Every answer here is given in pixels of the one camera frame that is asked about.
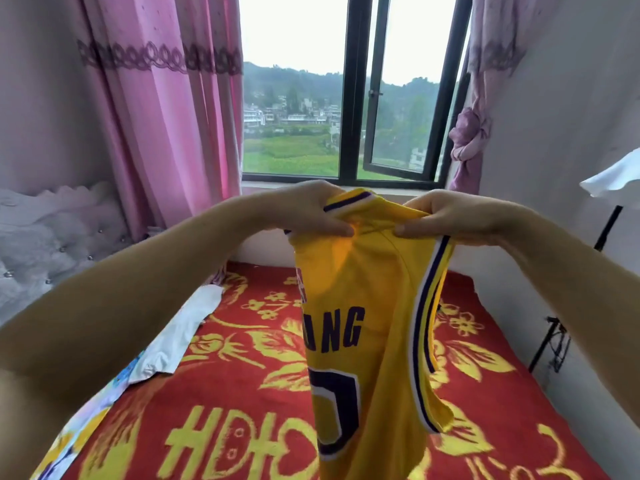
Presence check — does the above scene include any yellow basketball jersey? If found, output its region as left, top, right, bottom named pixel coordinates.
left=288, top=189, right=454, bottom=480

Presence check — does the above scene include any dark framed window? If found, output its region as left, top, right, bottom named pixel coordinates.
left=238, top=0, right=474, bottom=191

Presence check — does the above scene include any person's left hand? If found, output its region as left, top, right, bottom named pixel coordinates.
left=255, top=179, right=356, bottom=239

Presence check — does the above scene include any black floor lamp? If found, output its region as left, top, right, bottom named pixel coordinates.
left=527, top=147, right=640, bottom=376

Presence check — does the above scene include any wide pink curtain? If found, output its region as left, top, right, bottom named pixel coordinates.
left=70, top=0, right=246, bottom=241

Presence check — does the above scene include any person's right hand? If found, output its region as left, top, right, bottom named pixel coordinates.
left=393, top=189, right=526, bottom=248

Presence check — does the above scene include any narrow pink curtain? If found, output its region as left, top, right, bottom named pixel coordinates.
left=445, top=0, right=566, bottom=196

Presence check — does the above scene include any red and yellow blanket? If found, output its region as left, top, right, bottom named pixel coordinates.
left=30, top=259, right=611, bottom=480

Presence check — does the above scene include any blue patterned pillow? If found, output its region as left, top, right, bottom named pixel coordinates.
left=30, top=355, right=146, bottom=480

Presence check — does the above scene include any person's right forearm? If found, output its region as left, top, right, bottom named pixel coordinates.
left=505, top=209, right=640, bottom=426

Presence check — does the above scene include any person's left forearm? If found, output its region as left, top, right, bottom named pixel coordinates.
left=0, top=189, right=281, bottom=480

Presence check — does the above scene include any white t-shirt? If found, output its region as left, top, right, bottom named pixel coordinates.
left=128, top=283, right=226, bottom=384

